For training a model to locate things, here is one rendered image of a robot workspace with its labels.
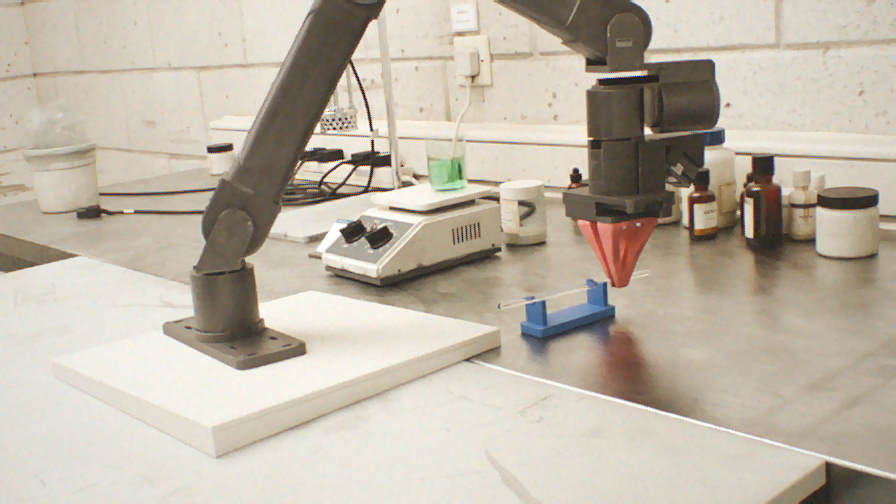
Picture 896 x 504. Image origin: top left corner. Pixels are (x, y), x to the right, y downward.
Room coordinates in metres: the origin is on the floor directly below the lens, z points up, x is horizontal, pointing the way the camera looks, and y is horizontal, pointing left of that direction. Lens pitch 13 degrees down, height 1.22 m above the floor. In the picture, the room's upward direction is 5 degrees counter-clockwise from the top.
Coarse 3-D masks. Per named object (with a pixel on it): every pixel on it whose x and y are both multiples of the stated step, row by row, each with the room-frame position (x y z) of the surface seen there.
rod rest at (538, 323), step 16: (592, 288) 1.01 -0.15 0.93; (528, 304) 0.97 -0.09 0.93; (544, 304) 0.95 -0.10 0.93; (592, 304) 1.01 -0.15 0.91; (608, 304) 1.01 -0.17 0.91; (528, 320) 0.97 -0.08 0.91; (544, 320) 0.95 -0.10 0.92; (560, 320) 0.97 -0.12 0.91; (576, 320) 0.97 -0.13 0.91; (592, 320) 0.98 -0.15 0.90; (544, 336) 0.95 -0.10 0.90
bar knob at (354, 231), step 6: (354, 222) 1.27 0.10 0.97; (360, 222) 1.27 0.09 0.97; (342, 228) 1.28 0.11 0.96; (348, 228) 1.27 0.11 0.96; (354, 228) 1.27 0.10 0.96; (360, 228) 1.27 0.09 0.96; (366, 228) 1.28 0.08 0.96; (342, 234) 1.28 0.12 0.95; (348, 234) 1.28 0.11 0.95; (354, 234) 1.28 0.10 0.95; (360, 234) 1.27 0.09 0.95; (348, 240) 1.27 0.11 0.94; (354, 240) 1.27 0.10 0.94
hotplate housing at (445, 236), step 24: (384, 216) 1.29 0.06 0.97; (408, 216) 1.26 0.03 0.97; (432, 216) 1.25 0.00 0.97; (456, 216) 1.26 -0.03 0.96; (480, 216) 1.28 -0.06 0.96; (408, 240) 1.21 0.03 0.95; (432, 240) 1.24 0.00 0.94; (456, 240) 1.26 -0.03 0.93; (480, 240) 1.28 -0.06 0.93; (336, 264) 1.26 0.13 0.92; (360, 264) 1.22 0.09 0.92; (384, 264) 1.19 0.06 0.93; (408, 264) 1.21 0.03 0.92; (432, 264) 1.24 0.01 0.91
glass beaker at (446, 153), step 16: (432, 144) 1.29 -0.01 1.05; (448, 144) 1.29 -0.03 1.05; (464, 144) 1.31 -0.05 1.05; (432, 160) 1.30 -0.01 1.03; (448, 160) 1.29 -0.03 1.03; (464, 160) 1.30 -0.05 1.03; (432, 176) 1.30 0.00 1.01; (448, 176) 1.29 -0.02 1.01; (464, 176) 1.30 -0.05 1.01; (432, 192) 1.30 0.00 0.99; (448, 192) 1.29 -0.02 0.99
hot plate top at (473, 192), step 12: (396, 192) 1.34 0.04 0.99; (408, 192) 1.33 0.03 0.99; (420, 192) 1.32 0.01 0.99; (468, 192) 1.29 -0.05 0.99; (480, 192) 1.29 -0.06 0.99; (492, 192) 1.31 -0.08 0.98; (384, 204) 1.30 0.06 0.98; (396, 204) 1.28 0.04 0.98; (408, 204) 1.26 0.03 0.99; (420, 204) 1.24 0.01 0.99; (432, 204) 1.25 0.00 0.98; (444, 204) 1.26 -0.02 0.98
